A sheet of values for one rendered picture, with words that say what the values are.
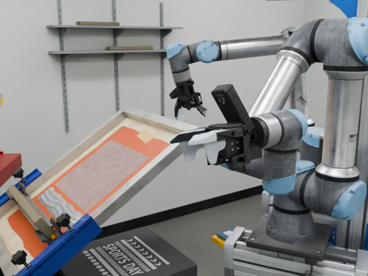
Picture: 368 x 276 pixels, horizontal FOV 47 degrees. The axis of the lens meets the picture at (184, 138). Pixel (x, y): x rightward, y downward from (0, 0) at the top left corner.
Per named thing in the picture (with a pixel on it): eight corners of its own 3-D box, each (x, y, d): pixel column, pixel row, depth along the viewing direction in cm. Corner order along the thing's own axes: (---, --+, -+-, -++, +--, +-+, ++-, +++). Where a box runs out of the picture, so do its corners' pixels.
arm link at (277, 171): (264, 179, 108) (265, 138, 105) (302, 191, 100) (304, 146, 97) (243, 187, 103) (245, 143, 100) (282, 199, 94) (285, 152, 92)
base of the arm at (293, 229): (318, 226, 136) (320, 198, 134) (311, 247, 123) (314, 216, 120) (271, 219, 142) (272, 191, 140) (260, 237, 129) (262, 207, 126)
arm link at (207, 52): (326, 55, 159) (199, 69, 155) (314, 54, 170) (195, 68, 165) (326, 23, 156) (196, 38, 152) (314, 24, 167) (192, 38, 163)
